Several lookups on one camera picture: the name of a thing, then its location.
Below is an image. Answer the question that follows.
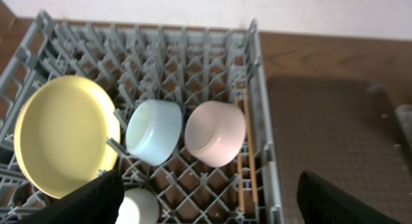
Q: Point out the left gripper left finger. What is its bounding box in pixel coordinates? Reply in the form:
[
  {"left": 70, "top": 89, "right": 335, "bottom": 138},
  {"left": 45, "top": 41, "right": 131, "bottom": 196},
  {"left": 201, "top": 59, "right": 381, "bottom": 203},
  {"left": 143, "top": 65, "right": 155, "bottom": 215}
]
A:
[{"left": 18, "top": 169, "right": 124, "bottom": 224}]

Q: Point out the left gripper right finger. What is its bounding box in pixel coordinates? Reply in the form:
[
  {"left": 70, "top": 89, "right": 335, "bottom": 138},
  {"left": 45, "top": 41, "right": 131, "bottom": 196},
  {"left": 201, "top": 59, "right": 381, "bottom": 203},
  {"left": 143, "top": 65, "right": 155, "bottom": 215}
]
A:
[{"left": 297, "top": 171, "right": 399, "bottom": 224}]

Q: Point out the white paper cup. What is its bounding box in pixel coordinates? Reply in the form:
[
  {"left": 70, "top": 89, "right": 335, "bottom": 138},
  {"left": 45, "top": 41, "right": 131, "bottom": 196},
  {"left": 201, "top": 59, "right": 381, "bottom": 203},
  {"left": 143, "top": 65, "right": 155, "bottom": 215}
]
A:
[{"left": 115, "top": 188, "right": 160, "bottom": 224}]

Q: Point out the wooden chopstick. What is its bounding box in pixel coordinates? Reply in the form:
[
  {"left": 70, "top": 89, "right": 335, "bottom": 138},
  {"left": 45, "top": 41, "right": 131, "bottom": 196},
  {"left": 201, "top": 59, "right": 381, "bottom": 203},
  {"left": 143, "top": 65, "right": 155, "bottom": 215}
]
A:
[
  {"left": 243, "top": 89, "right": 259, "bottom": 203},
  {"left": 237, "top": 149, "right": 245, "bottom": 214}
]

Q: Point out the yellow plate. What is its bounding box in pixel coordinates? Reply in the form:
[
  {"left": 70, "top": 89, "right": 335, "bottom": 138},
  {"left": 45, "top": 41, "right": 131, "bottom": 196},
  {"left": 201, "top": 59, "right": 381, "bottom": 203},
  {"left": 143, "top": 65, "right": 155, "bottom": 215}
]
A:
[{"left": 14, "top": 75, "right": 120, "bottom": 198}]

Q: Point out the light blue bowl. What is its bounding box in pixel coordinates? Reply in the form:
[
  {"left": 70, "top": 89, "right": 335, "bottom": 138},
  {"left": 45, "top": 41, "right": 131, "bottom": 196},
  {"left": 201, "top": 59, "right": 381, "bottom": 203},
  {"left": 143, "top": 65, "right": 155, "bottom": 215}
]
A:
[{"left": 125, "top": 99, "right": 183, "bottom": 166}]

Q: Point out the dark brown serving tray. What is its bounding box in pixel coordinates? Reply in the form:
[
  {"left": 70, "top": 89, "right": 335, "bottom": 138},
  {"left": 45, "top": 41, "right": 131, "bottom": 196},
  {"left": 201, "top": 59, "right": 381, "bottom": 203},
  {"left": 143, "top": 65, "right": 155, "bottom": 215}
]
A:
[{"left": 268, "top": 76, "right": 411, "bottom": 223}]

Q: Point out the clear plastic bin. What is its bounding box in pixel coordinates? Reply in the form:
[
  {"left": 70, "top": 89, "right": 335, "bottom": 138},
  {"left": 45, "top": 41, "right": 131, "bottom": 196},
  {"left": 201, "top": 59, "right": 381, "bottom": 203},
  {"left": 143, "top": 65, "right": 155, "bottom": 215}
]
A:
[{"left": 395, "top": 104, "right": 412, "bottom": 147}]

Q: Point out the grey dish rack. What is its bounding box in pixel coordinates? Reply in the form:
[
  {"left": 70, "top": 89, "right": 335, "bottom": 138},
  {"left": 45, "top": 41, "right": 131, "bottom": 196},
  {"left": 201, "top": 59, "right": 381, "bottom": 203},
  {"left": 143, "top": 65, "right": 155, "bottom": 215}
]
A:
[{"left": 1, "top": 11, "right": 285, "bottom": 223}]

